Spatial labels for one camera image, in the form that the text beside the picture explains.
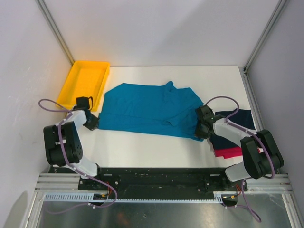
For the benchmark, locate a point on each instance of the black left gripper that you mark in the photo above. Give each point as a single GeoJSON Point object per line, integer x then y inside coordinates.
{"type": "Point", "coordinates": [93, 125]}

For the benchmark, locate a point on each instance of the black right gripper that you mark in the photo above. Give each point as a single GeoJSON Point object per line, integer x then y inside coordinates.
{"type": "Point", "coordinates": [198, 134]}

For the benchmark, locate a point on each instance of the teal t shirt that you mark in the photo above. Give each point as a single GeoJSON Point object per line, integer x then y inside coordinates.
{"type": "Point", "coordinates": [161, 109]}

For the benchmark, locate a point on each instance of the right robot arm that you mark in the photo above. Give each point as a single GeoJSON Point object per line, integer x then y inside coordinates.
{"type": "Point", "coordinates": [260, 153]}

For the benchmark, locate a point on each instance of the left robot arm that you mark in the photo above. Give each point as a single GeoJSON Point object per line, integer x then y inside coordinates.
{"type": "Point", "coordinates": [62, 143]}

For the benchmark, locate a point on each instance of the yellow plastic tray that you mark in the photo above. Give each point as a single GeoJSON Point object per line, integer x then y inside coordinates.
{"type": "Point", "coordinates": [86, 78]}

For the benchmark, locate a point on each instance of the folded red t shirt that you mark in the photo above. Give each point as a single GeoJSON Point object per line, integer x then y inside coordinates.
{"type": "Point", "coordinates": [228, 153]}

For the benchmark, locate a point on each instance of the right aluminium frame post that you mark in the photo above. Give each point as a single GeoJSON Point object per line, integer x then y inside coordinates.
{"type": "Point", "coordinates": [269, 27]}

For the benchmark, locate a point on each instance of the aluminium frame post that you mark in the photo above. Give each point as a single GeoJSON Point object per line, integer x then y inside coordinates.
{"type": "Point", "coordinates": [269, 27]}
{"type": "Point", "coordinates": [55, 29]}

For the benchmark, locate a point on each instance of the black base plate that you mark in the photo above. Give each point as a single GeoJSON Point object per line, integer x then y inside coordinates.
{"type": "Point", "coordinates": [162, 183]}

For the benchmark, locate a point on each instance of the left aluminium frame post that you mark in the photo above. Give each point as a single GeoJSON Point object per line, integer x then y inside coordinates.
{"type": "Point", "coordinates": [55, 29]}

